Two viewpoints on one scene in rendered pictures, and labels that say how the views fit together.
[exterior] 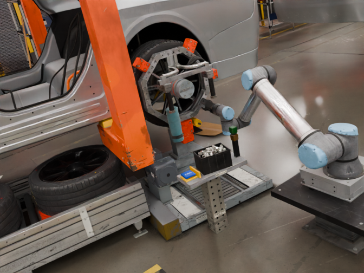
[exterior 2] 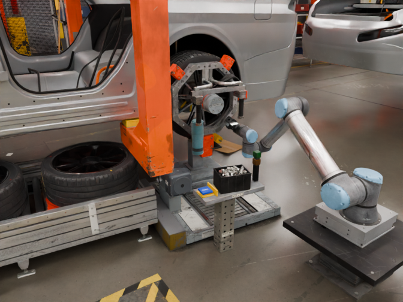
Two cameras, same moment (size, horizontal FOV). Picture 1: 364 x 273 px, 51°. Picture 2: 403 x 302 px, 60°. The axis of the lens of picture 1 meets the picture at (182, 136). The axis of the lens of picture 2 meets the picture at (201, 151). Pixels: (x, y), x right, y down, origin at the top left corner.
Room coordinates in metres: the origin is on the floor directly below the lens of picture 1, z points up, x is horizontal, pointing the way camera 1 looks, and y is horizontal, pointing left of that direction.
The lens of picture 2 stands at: (0.22, 0.14, 1.54)
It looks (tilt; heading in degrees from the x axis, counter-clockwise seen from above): 23 degrees down; 357
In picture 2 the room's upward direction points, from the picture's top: straight up
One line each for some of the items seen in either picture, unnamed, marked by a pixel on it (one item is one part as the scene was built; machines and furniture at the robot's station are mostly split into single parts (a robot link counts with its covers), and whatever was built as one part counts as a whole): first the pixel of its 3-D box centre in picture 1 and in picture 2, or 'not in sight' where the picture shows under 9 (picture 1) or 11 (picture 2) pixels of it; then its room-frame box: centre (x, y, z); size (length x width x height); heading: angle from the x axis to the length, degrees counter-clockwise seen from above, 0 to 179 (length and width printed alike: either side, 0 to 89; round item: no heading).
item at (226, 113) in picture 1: (225, 112); (248, 135); (2.61, -0.35, 0.62); 0.12 x 0.09 x 0.10; 24
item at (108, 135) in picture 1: (116, 127); (140, 129); (2.57, 0.44, 0.69); 0.52 x 0.17 x 0.35; 24
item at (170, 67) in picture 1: (166, 67); (200, 79); (2.61, 0.01, 1.03); 0.19 x 0.18 x 0.11; 24
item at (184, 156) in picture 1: (179, 143); (195, 155); (2.92, 0.04, 0.32); 0.40 x 0.30 x 0.28; 114
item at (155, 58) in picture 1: (175, 86); (204, 99); (2.77, -0.03, 0.85); 0.54 x 0.07 x 0.54; 114
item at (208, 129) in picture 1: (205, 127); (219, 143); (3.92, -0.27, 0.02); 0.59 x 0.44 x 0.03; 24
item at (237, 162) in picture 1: (212, 169); (229, 189); (2.13, -0.14, 0.44); 0.43 x 0.17 x 0.03; 114
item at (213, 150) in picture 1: (212, 157); (231, 177); (2.14, -0.16, 0.51); 0.20 x 0.14 x 0.13; 105
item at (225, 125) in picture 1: (228, 126); (249, 148); (2.61, -0.36, 0.51); 0.12 x 0.09 x 0.12; 114
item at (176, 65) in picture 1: (190, 60); (225, 76); (2.69, -0.17, 1.03); 0.19 x 0.18 x 0.11; 24
